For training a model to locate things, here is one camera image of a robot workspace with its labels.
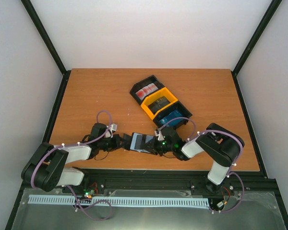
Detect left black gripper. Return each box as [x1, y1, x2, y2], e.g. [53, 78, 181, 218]
[98, 134, 128, 152]

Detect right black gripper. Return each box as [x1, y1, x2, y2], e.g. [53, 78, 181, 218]
[142, 136, 174, 157]

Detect black leather card holder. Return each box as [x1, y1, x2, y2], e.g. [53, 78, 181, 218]
[130, 133, 158, 155]

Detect black bin with blue cards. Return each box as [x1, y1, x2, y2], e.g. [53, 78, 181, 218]
[153, 101, 192, 129]

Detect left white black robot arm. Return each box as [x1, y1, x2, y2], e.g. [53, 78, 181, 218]
[21, 123, 132, 193]

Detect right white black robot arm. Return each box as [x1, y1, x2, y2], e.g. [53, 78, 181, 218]
[136, 123, 245, 186]

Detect black card holders in bin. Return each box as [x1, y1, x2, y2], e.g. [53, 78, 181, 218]
[148, 96, 170, 114]

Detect stack of blue cards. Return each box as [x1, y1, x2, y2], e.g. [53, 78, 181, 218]
[158, 110, 185, 127]

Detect stack of red cards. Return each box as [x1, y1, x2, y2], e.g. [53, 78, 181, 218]
[136, 83, 158, 100]

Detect black bin with red cards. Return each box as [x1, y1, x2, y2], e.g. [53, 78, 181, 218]
[130, 75, 165, 105]

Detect yellow plastic bin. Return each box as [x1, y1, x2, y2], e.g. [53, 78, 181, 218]
[141, 87, 178, 120]

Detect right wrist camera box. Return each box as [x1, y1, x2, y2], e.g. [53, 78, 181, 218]
[155, 129, 164, 141]

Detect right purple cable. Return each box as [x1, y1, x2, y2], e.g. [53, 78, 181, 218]
[156, 117, 245, 214]

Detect light blue slotted cable duct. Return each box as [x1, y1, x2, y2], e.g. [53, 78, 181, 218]
[27, 195, 209, 209]

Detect black aluminium frame rail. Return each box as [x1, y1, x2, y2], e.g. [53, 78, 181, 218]
[21, 169, 278, 192]

